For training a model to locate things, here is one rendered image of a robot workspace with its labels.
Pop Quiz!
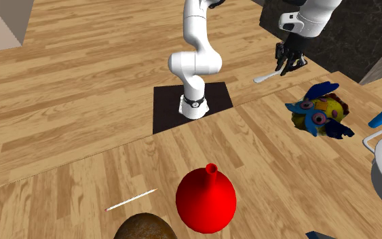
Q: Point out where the colourful owl toy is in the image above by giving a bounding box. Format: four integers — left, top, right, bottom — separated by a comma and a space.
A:
284, 81, 356, 140

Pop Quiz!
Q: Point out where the red round vase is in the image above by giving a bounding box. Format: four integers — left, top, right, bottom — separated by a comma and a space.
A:
175, 162, 237, 234

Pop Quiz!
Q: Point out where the dark robot stand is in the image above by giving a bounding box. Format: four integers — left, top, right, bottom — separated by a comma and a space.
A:
152, 81, 235, 135

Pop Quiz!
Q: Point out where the dark blue flat object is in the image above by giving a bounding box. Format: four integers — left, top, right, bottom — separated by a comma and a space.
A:
305, 230, 338, 239

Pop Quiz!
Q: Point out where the white spoon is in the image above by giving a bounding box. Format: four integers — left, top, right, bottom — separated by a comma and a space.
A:
252, 68, 284, 84

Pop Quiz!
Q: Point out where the white pencil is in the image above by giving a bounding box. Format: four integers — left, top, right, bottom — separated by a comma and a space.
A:
104, 187, 159, 213

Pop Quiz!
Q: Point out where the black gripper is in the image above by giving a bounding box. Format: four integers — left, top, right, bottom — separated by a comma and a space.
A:
274, 33, 314, 77

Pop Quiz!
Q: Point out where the brown round object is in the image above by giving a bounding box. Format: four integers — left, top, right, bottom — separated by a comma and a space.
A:
112, 212, 178, 239

